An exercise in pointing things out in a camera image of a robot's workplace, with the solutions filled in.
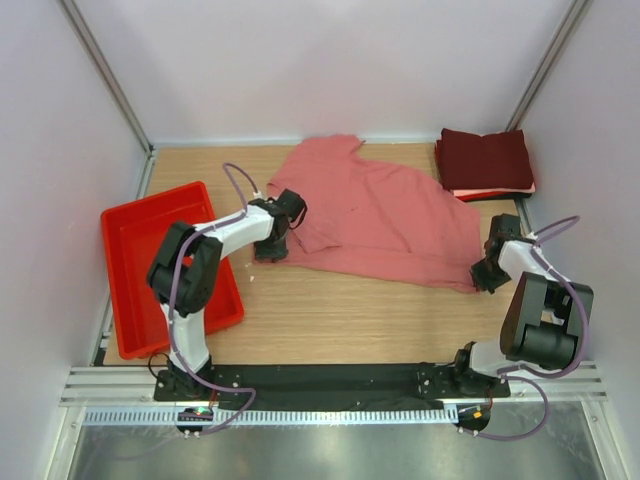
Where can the slotted cable duct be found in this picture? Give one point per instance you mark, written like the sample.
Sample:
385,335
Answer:
196,417

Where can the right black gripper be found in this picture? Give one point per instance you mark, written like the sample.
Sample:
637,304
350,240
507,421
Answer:
482,281

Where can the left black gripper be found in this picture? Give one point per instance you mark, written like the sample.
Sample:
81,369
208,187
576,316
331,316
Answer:
276,253

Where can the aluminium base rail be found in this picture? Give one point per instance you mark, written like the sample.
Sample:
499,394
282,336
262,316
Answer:
134,385

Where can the pink t shirt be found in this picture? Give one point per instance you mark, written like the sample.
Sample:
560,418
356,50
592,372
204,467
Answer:
376,219

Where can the aluminium frame post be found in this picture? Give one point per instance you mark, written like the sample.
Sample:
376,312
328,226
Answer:
96,56
560,40

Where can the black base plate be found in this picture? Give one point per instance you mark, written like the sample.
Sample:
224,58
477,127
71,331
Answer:
357,387

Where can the red plastic tray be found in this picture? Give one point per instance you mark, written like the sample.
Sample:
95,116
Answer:
132,234

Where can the dark red folded shirt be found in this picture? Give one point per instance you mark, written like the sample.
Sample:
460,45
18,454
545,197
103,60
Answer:
473,161

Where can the right aluminium frame post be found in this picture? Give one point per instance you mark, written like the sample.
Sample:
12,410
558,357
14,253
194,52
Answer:
560,40

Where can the pink folded shirt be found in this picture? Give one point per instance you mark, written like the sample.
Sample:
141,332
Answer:
531,189

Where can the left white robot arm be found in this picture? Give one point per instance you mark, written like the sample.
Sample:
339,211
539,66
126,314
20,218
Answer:
185,268

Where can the left aluminium frame post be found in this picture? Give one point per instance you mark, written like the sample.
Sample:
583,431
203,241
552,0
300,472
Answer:
96,56

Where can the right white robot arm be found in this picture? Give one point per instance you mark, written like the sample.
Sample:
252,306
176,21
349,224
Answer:
545,331

